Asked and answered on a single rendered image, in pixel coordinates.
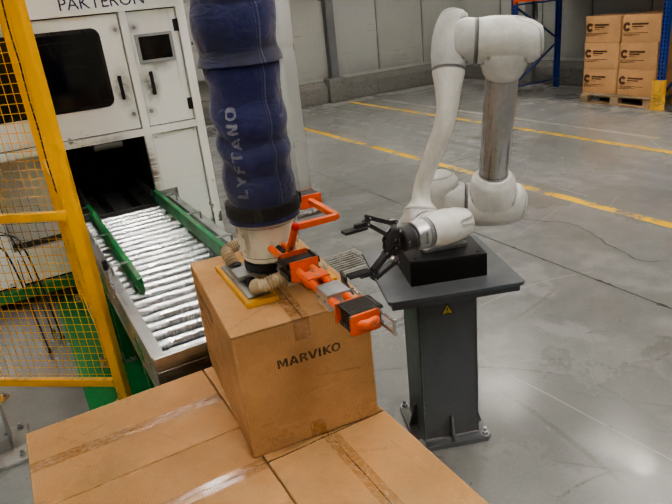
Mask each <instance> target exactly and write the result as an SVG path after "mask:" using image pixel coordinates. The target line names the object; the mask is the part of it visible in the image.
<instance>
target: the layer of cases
mask: <svg viewBox="0 0 672 504"><path fill-rule="evenodd" d="M377 405H378V404H377ZM26 444H27V452H28V460H29V468H30V476H31V484H32V492H33V500H34V504H489V503H488V502H487V501H485V500H484V499H483V498H482V497H481V496H480V495H479V494H478V493H477V492H475V491H474V490H473V489H472V488H471V487H470V486H469V485H468V484H466V483H465V482H464V481H463V480H462V479H461V478H460V477H459V476H457V475H456V474H455V473H454V472H453V471H452V470H451V469H450V468H449V467H447V466H446V465H445V464H444V463H443V462H442V461H441V460H440V459H438V458H437V457H436V456H435V455H434V454H433V453H432V452H431V451H430V450H428V449H427V448H426V447H425V446H424V445H423V444H422V443H421V442H419V441H418V440H417V439H416V438H415V437H414V436H413V435H412V434H410V433H409V432H408V431H407V430H406V429H405V428H404V427H403V426H402V425H400V424H399V423H398V422H397V421H396V420H395V419H394V418H393V417H391V416H390V415H389V414H388V413H387V412H386V411H384V410H383V409H382V408H381V407H380V406H379V405H378V414H376V415H374V416H371V417H368V418H365V419H362V420H360V421H357V422H354V423H351V424H349V425H346V426H343V427H340V428H338V429H335V430H332V431H329V432H327V433H324V434H321V435H318V436H315V437H313V438H310V439H307V440H304V441H302V442H299V443H296V444H293V445H291V446H288V447H285V448H282V449H280V450H277V451H274V452H271V453H268V454H266V455H263V456H260V457H257V458H254V457H253V455H252V453H251V451H250V448H249V446H248V444H247V442H246V439H245V437H244V435H243V433H242V430H241V428H240V426H239V424H238V421H237V419H236V417H235V415H234V412H233V410H232V408H231V406H230V403H229V401H228V399H227V397H226V394H225V392H224V390H223V388H222V386H221V383H220V381H219V379H218V377H217V374H216V372H215V370H214V368H213V366H212V367H209V368H206V369H204V372H203V371H202V370H201V371H198V372H195V373H193V374H190V375H187V376H184V377H182V378H179V379H176V380H173V381H171V382H168V383H165V384H162V385H160V386H157V387H154V388H151V389H149V390H146V391H143V392H140V393H138V394H135V395H132V396H129V397H127V398H124V399H121V400H118V401H116V402H113V403H110V404H107V405H105V406H102V407H99V408H96V409H94V410H91V411H88V412H85V413H83V414H80V415H77V416H74V417H72V418H69V419H66V420H63V421H61V422H58V423H55V424H52V425H50V426H47V427H44V428H41V429H39V430H36V431H33V432H30V433H28V434H26Z"/></svg>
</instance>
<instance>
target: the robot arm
mask: <svg viewBox="0 0 672 504"><path fill-rule="evenodd" d="M543 51H544V28H543V25H542V24H540V23H539V22H537V21H536V20H534V19H531V18H528V17H524V16H518V15H493V16H486V17H478V18H473V17H468V13H467V12H465V11H464V10H462V9H459V8H448V9H445V10H444V11H442V12H441V14H440V16H439V17H438V20H437V22H436V25H435V28H434V32H433V36H432V42H431V66H432V77H433V82H434V88H435V96H436V116H435V121H434V125H433V128H432V131H431V134H430V137H429V140H428V143H427V145H426V148H425V151H424V154H423V157H422V160H421V163H420V166H419V168H418V171H417V174H416V178H415V181H414V186H413V191H412V197H411V200H410V202H409V204H408V205H407V206H406V207H405V209H404V212H403V215H402V217H401V218H400V220H399V222H398V221H397V220H396V219H393V218H389V219H385V218H381V217H377V216H373V215H369V214H365V215H364V217H365V220H362V222H360V223H356V224H354V227H352V228H348V229H344V230H341V233H342V234H344V235H346V236H347V235H351V234H354V233H358V232H362V231H366V230H368V227H369V228H371V229H373V230H374V231H376V232H378V233H380V234H382V235H383V238H382V242H383V246H382V247H383V249H384V250H383V251H382V252H381V255H380V256H379V258H378V259H377V260H376V261H375V263H374V264H373V265H372V266H371V268H370V269H368V268H365V269H361V270H358V271H355V272H351V273H348V274H346V277H347V278H349V279H350V280H352V279H355V278H361V279H363V278H367V277H370V278H371V279H372V280H374V281H377V280H378V279H379V278H381V277H382V276H383V275H384V274H385V273H387V272H388V271H389V270H390V269H391V268H393V267H394V266H396V265H398V264H400V262H401V261H400V260H399V259H398V254H400V253H402V252H406V251H410V250H416V251H418V250H421V252H422V253H424V254H428V253H431V252H434V251H440V250H446V249H451V248H457V247H466V246H467V241H465V240H463V239H464V238H466V237H467V236H469V235H470V234H471V233H472V232H473V231H474V228H475V226H498V225H506V224H510V223H513V222H516V221H518V220H520V219H521V218H522V217H523V216H524V215H525V213H526V210H527V204H528V195H527V192H526V190H525V188H524V187H523V186H522V185H521V184H519V183H516V180H515V176H514V175H513V173H512V172H511V171H510V170H509V163H510V153H511V144H512V134H513V125H514V119H515V110H516V100H517V91H518V82H519V78H520V77H521V76H522V74H523V73H524V71H525V69H526V67H527V65H528V63H533V62H535V61H536V60H537V59H538V58H540V56H541V55H542V53H543ZM471 64H480V66H481V71H482V73H483V75H484V77H485V88H484V103H483V118H482V133H481V148H480V164H479V169H478V170H477V171H476V172H475V173H474V174H473V176H472V179H471V181H470V183H464V182H460V181H458V177H457V176H456V175H455V174H454V173H453V172H450V171H448V170H445V169H437V167H438V165H439V163H440V160H441V158H442V156H443V153H444V151H445V148H446V146H447V144H448V141H449V139H450V136H451V134H452V131H453V128H454V125H455V121H456V117H457V113H458V107H459V101H460V95H461V90H462V85H463V80H464V76H465V70H466V65H471ZM370 221H375V222H379V223H384V224H388V225H389V226H391V228H390V229H389V230H388V231H387V232H385V231H383V230H382V229H380V228H378V227H376V226H375V225H373V224H371V223H370ZM397 223H398V224H397ZM396 224H397V228H396ZM387 252H388V254H386V253H387ZM392 255H393V257H392V258H391V260H389V261H387V259H389V258H390V257H391V256H392ZM386 261H387V262H386ZM385 262H386V263H385ZM384 263H385V264H384ZM383 264H384V265H383Z"/></svg>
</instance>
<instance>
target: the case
mask: <svg viewBox="0 0 672 504"><path fill-rule="evenodd" d="M223 264H225V262H224V260H223V258H222V256H218V257H214V258H210V259H206V260H202V261H198V262H193V263H190V267H191V271H192V276H193V281H194V286H195V290H196V295H197V300H198V304H199V309H200V314H201V319H202V323H203V328H204V333H205V337H206V342H207V347H208V352H209V356H210V361H211V363H212V365H213V368H214V370H215V372H216V374H217V377H218V379H219V381H220V383H221V386H222V388H223V390H224V392H225V394H226V397H227V399H228V401H229V403H230V406H231V408H232V410H233V412H234V415H235V417H236V419H237V421H238V424H239V426H240V428H241V430H242V433H243V435H244V437H245V439H246V442H247V444H248V446H249V448H250V451H251V453H252V455H253V457H254V458H257V457H260V456H263V455H266V454H268V453H271V452H274V451H277V450H280V449H282V448H285V447H288V446H291V445H293V444H296V443H299V442H302V441H304V440H307V439H310V438H313V437H315V436H318V435H321V434H324V433H327V432H329V431H332V430H335V429H338V428H340V427H343V426H346V425H349V424H351V423H354V422H357V421H360V420H362V419H365V418H368V417H371V416H374V415H376V414H378V405H377V395H376V384H375V373H374V362H373V352H372V341H371V331H370V332H367V333H364V334H361V335H358V336H355V337H351V334H350V332H349V331H348V330H347V329H345V328H344V327H343V326H342V325H341V324H340V323H336V322H335V313H334V311H331V312H329V311H328V310H327V309H325V308H324V307H323V306H322V305H321V304H320V303H319V302H318V300H317V293H316V292H315V291H314V290H310V291H308V290H306V289H305V288H304V287H303V286H302V285H301V284H300V283H299V282H297V284H295V285H292V286H289V287H288V286H287V285H286V284H284V285H281V286H279V287H276V288H274V289H273V290H274V291H275V292H276V293H277V294H278V295H279V300H277V301H274V302H271V303H267V304H264V305H261V306H257V307H254V308H251V309H247V308H246V307H245V306H244V305H243V303H242V302H241V301H240V300H239V298H238V297H237V296H236V295H235V294H234V292H233V291H232V290H231V289H230V287H229V286H228V285H227V284H226V283H225V281H224V280H223V279H222V278H221V277H220V275H219V274H218V273H217V272H216V269H215V267H216V266H219V265H223Z"/></svg>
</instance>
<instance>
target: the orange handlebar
mask: <svg viewBox="0 0 672 504"><path fill-rule="evenodd" d="M308 204H309V205H311V206H312V207H314V208H316V209H318V210H319V211H321V212H323V213H324V214H326V215H325V216H321V217H317V218H313V219H309V220H305V221H302V222H298V224H299V225H300V228H299V230H301V229H305V228H309V227H313V226H317V225H320V224H324V223H328V222H332V221H336V220H338V219H339V218H340V217H339V212H337V211H335V210H333V209H331V208H330V207H328V206H326V205H324V204H322V203H321V202H319V201H317V200H315V199H314V198H310V199H308ZM268 251H269V252H270V253H271V254H273V255H274V256H275V257H276V258H277V259H278V257H279V254H283V253H281V252H280V251H279V250H278V249H277V248H276V247H274V246H273V245H270V246H269V247H268ZM308 269H309V271H308V272H304V271H303V270H302V269H301V268H298V269H296V270H295V275H297V276H298V277H299V278H300V279H301V280H302V281H303V282H302V284H303V285H304V286H305V287H306V288H308V289H309V290H312V289H313V290H314V291H315V292H316V286H317V285H321V284H324V283H327V282H330V281H334V280H333V279H332V278H331V277H329V276H328V275H330V273H328V272H327V271H326V270H325V269H323V268H322V267H321V268H318V267H317V266H315V265H314V264H311V265H310V266H309V268H308ZM316 293H317V292H316ZM353 297H355V296H354V295H352V294H351V293H350V292H346V293H344V295H343V299H344V300H346V299H349V298H353ZM337 302H340V301H339V300H338V299H336V298H335V297H330V298H329V300H328V303H329V304H330V305H331V306H332V307H333V308H334V305H333V304H334V303H337ZM379 319H380V318H379V316H377V315H375V316H372V317H371V318H369V319H365V320H360V321H359V322H358V323H357V328H359V329H371V328H373V327H375V326H376V325H377V324H378V323H379Z"/></svg>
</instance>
